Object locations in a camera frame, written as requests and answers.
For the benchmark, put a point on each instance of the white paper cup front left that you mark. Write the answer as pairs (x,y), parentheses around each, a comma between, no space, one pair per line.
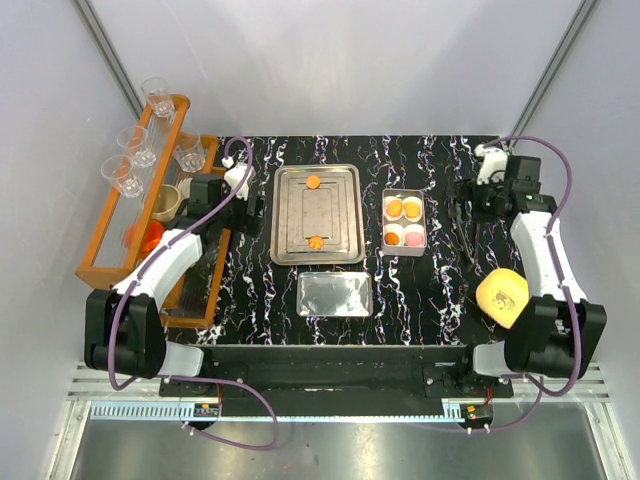
(394,228)

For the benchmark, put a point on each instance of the clear glass cup middle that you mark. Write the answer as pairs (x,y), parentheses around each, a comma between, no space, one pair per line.
(137,146)

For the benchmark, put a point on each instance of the orange swirl cookie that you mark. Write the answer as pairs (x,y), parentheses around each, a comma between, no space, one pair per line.
(316,242)

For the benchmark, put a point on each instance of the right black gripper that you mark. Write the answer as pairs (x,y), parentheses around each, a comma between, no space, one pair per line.
(469,194)

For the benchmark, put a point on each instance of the yellow sandwich cookie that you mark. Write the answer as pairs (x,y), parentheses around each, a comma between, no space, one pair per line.
(394,208)
(412,210)

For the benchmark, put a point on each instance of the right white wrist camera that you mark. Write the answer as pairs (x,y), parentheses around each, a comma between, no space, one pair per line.
(493,164)

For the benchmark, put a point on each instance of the steel baking tray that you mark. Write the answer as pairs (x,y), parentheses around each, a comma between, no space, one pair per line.
(332,211)

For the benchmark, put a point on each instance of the yellow plastic plate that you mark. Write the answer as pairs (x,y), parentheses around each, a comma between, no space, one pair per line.
(502,295)

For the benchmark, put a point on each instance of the orange plastic cup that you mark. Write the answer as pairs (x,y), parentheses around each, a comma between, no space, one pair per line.
(150,240)

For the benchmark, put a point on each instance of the clear glass cup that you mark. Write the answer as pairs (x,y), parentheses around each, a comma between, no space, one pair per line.
(157,95)
(137,146)
(122,174)

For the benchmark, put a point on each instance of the orange wooden rack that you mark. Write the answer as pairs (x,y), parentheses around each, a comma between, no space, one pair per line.
(192,302)

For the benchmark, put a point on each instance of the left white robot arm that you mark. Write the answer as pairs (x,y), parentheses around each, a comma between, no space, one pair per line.
(123,330)

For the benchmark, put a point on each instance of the white paper cup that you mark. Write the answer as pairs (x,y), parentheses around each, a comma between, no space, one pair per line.
(417,200)
(385,201)
(394,228)
(415,227)

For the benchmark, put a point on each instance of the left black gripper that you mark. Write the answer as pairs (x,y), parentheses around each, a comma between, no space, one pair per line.
(254,223)

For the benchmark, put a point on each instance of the white paper cup back left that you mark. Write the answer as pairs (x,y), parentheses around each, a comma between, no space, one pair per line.
(385,201)

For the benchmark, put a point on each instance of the white paper cup back right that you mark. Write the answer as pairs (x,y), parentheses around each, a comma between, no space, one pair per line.
(417,200)

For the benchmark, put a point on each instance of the clear glass cup lower shelf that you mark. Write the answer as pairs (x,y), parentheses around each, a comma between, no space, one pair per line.
(189,152)

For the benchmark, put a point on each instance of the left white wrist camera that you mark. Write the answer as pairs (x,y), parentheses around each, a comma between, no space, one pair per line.
(238,176)

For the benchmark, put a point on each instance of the white paper cup front right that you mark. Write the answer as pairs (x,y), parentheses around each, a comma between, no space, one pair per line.
(415,227)

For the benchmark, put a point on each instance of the clear glass cup near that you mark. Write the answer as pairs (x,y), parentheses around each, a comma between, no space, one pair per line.
(122,174)

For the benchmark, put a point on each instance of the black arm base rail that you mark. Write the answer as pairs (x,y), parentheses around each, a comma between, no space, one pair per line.
(354,381)

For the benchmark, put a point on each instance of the beige ceramic cup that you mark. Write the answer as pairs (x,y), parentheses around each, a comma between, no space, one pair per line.
(167,202)

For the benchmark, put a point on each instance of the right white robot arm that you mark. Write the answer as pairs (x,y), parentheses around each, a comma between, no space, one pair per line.
(557,332)

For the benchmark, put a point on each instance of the silver tin lid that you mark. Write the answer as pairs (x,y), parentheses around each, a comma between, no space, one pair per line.
(334,294)

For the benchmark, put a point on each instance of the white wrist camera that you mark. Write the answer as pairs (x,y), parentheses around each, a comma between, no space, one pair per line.
(238,176)
(493,164)

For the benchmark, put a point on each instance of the orange chocolate chip cookie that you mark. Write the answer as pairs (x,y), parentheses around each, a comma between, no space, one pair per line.
(392,239)

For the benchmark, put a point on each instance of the tan round cookie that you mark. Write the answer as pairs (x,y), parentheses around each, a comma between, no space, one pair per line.
(313,182)

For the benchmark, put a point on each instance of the clear glass cup far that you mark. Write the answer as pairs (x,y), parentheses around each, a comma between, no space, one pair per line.
(157,95)

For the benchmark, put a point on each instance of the pink sandwich cookie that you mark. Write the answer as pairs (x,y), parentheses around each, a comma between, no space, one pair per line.
(414,239)

